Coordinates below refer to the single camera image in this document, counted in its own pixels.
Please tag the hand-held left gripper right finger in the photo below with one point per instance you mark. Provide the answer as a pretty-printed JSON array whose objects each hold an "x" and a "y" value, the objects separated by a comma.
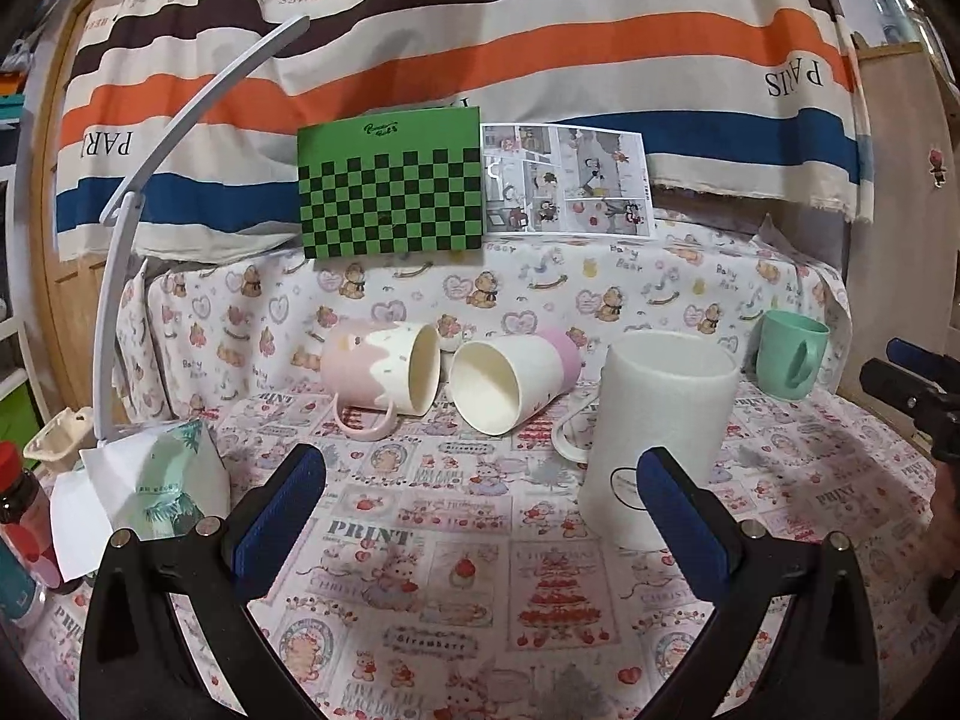
[{"x": 684, "y": 529}]

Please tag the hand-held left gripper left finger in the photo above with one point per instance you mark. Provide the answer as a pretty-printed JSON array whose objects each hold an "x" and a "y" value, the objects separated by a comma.
[{"x": 276, "y": 521}]

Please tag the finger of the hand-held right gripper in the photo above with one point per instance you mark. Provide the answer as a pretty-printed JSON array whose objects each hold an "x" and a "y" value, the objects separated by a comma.
[
  {"x": 911, "y": 354},
  {"x": 896, "y": 384}
]

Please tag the mint green cup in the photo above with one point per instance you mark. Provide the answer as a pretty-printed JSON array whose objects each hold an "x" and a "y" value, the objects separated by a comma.
[{"x": 776, "y": 360}]

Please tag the white cup with purple base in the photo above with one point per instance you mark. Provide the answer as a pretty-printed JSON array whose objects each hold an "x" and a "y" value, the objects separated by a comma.
[{"x": 529, "y": 371}]

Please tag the leaf printed tissue packet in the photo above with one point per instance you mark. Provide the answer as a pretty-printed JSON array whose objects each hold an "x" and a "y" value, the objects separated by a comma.
[{"x": 176, "y": 480}]

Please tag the large white mug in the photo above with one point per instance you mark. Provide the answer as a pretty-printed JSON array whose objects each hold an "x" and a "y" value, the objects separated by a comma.
[{"x": 660, "y": 420}]

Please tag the wooden panel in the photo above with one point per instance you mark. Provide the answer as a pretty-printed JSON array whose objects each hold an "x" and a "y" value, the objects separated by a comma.
[{"x": 900, "y": 240}]

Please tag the strawberry printed tablecloth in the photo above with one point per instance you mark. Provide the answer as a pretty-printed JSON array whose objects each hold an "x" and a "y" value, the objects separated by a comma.
[{"x": 465, "y": 555}]

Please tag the red sticker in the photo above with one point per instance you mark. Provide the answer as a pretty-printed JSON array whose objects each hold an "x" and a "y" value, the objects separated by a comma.
[{"x": 937, "y": 163}]

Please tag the white paper sheet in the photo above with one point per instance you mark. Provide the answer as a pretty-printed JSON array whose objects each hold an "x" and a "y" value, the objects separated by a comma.
[{"x": 75, "y": 517}]

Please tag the beige plastic holder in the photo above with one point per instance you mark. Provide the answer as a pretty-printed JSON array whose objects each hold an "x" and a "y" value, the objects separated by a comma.
[{"x": 56, "y": 439}]

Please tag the red capped bottle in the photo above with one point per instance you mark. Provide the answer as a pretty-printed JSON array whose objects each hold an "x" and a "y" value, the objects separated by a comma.
[{"x": 22, "y": 510}]

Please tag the teal bottle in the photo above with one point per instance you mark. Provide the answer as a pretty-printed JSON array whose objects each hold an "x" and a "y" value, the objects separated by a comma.
[{"x": 16, "y": 589}]

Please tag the bear printed cloth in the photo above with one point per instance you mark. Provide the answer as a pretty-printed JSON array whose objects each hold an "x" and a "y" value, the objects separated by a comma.
[{"x": 525, "y": 292}]

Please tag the green checkered board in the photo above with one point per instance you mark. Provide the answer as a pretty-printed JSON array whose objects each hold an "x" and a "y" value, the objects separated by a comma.
[{"x": 390, "y": 195}]

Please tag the comic printed sheet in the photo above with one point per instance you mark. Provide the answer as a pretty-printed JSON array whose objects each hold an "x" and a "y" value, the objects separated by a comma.
[{"x": 570, "y": 180}]

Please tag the striped cloth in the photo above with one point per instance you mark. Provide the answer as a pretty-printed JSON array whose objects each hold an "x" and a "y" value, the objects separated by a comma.
[{"x": 525, "y": 52}]

